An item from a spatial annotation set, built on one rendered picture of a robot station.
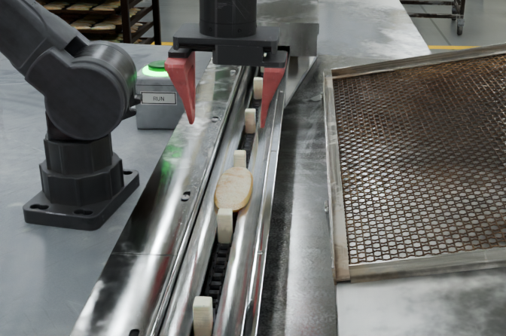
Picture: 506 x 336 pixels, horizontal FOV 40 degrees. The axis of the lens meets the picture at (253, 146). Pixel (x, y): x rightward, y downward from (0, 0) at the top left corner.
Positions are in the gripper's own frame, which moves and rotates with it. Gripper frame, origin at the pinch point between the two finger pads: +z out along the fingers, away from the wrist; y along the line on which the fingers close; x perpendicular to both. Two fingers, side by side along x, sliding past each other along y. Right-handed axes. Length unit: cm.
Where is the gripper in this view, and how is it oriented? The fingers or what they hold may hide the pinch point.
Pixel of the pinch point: (227, 117)
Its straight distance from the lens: 73.2
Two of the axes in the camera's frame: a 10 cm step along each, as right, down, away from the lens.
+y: -10.0, -0.5, 0.7
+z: -0.2, 9.3, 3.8
